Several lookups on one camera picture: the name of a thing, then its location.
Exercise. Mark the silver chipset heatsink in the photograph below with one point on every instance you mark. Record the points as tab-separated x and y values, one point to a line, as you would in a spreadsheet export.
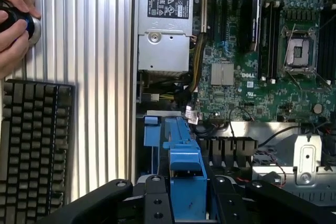
222	74

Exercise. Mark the silver coin battery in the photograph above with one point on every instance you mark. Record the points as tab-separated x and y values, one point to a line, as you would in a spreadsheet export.
318	108

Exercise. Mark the black expansion slot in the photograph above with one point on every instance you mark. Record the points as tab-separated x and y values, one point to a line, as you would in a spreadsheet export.
214	16
225	16

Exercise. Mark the CPU socket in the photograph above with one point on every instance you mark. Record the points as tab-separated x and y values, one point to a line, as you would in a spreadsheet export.
298	51

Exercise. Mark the white label tag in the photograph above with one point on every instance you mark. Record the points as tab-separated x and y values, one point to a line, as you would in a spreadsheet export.
193	115

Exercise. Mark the black RAM slot bank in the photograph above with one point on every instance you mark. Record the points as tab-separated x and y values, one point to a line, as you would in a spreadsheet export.
326	40
270	40

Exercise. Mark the white power connector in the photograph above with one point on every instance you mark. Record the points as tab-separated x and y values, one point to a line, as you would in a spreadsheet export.
155	97

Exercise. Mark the black keyboard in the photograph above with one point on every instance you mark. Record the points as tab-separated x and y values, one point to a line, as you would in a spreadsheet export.
34	142

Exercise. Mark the silver metal drive cage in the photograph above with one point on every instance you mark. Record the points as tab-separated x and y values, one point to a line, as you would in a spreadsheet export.
309	166

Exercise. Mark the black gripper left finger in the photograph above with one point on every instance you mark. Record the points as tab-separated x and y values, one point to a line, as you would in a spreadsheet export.
155	203

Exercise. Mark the black graphics card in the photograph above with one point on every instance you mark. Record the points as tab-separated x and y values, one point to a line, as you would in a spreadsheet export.
249	24

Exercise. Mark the white expansion slot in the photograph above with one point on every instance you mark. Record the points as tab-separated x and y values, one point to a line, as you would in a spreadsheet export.
204	11

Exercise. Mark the open silver PC case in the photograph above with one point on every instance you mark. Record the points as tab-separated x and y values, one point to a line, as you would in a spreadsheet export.
135	51

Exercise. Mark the green Dell motherboard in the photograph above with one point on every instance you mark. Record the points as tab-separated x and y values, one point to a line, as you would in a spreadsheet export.
262	98

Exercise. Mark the silver power supply unit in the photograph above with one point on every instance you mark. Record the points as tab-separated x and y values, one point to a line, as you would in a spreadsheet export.
162	51

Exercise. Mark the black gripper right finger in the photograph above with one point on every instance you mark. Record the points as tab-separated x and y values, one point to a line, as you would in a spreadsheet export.
228	203

